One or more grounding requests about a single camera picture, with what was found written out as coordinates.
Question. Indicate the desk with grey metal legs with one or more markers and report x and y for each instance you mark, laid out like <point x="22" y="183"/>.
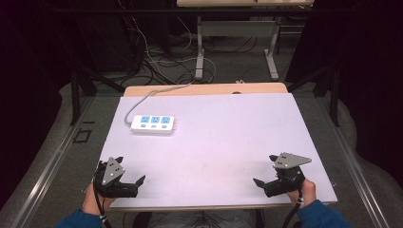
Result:
<point x="237" y="28"/>

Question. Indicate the black metal stand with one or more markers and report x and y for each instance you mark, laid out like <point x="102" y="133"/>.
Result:
<point x="334" y="95"/>
<point x="76" y="95"/>

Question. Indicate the wooden table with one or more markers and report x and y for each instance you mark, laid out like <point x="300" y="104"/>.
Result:
<point x="206" y="89"/>

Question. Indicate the person's grey clothing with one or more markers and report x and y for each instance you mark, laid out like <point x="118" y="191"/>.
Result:
<point x="202" y="219"/>

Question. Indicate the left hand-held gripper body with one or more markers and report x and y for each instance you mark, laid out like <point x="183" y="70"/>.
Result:
<point x="111" y="172"/>

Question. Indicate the aluminium floor rail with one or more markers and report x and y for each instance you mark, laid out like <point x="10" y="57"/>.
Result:
<point x="47" y="171"/>
<point x="358" y="171"/>

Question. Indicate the person's right hand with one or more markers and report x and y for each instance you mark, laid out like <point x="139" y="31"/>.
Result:
<point x="307" y="193"/>

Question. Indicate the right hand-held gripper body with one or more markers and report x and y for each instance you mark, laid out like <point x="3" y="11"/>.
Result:
<point x="286" y="182"/>

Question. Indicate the white power strip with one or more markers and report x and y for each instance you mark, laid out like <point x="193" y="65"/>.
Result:
<point x="153" y="124"/>

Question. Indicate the white board sheet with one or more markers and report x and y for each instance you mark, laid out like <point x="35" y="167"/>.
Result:
<point x="215" y="148"/>

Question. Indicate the person's left hand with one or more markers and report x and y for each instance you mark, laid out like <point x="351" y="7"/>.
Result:
<point x="93" y="204"/>

